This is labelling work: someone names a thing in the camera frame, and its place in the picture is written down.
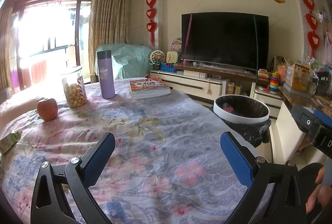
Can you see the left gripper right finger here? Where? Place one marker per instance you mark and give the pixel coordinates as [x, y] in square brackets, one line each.
[285, 205]

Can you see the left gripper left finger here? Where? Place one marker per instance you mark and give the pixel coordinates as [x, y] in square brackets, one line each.
[49, 203]

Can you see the black white trash bin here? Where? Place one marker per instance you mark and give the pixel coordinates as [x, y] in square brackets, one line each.
[247, 116]

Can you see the person's right hand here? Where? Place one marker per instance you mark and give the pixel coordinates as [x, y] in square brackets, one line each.
[322, 194]

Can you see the white side cabinet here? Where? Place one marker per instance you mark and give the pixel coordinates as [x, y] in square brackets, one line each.
[287, 140]

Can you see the green small carton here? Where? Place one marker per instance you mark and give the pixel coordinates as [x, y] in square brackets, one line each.
[9, 141]

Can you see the right red heart decoration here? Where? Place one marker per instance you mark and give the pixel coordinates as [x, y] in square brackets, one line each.
[312, 37]

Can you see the red apple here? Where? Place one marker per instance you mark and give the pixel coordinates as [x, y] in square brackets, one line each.
[47, 109]

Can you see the black television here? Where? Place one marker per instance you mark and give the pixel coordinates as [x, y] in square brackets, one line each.
[236, 39]

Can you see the clear snack jar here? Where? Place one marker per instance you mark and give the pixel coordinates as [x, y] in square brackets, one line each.
[73, 87]

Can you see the beige curtain left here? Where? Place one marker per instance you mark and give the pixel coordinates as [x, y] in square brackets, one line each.
[6, 16]

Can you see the children's picture books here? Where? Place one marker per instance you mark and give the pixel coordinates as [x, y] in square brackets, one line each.
[148, 88]

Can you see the purple thermos bottle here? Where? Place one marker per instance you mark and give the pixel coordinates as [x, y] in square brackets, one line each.
[104, 61]

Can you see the teal covered armchair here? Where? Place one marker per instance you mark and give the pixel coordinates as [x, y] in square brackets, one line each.
[128, 61]

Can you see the toy ferris wheel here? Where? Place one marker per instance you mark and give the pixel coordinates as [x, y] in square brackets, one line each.
[156, 59]

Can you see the red heart hanging decoration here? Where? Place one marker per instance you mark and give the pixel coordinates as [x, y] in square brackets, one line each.
[151, 26]

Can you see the colourful stacking ring toy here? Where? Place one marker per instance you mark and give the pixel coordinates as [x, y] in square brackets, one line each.
[274, 82]

